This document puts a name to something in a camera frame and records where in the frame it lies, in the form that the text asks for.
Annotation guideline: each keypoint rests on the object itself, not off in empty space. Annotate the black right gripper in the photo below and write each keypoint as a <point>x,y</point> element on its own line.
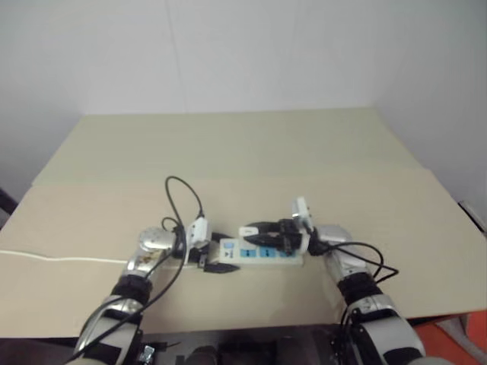
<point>289,237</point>

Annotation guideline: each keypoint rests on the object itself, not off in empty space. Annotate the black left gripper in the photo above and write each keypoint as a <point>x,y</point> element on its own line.
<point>198,254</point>

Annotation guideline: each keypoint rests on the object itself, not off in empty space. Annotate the white charger plug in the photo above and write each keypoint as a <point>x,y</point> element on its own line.
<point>246,230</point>

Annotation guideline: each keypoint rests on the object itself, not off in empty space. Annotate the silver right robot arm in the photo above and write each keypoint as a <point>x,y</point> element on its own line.
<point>380,327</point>

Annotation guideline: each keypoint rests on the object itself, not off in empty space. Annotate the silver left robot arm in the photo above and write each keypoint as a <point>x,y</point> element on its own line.
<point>152,239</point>

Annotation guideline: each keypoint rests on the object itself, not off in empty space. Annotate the white power strip blue sockets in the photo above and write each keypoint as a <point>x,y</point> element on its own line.
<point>266,259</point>

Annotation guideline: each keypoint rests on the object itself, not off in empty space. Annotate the black robot torso base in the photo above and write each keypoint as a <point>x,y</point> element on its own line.
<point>247,342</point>

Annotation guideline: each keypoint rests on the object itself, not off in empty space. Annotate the orange object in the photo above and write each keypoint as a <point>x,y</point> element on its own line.
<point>456,338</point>

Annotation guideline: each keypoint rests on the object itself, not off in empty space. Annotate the dark object beside table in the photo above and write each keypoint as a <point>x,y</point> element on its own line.
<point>5,207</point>

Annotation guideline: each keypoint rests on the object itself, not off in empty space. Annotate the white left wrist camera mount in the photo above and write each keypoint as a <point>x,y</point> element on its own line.
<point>199,232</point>

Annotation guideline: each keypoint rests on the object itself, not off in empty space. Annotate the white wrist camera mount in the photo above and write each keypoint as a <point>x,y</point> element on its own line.
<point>300,209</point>
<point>199,232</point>

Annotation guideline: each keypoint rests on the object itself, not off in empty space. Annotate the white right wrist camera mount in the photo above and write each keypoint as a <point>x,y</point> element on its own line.
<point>300,209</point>

